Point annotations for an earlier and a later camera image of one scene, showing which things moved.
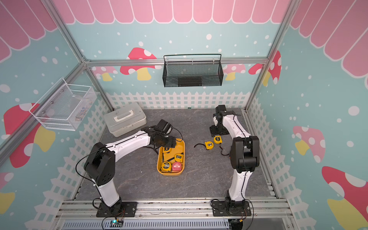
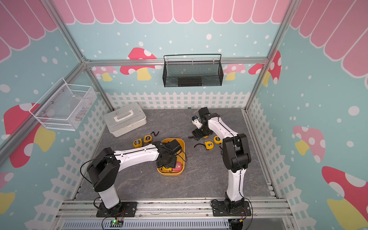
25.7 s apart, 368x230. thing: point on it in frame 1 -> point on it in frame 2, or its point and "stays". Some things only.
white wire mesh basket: x=64 y=106 stays
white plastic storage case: x=125 y=119 stays
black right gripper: x=213 y=131 -> x=197 y=135
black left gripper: x=172 y=143 -> x=172 y=164
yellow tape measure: x=218 y=139 stays
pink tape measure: x=177 y=166 stays
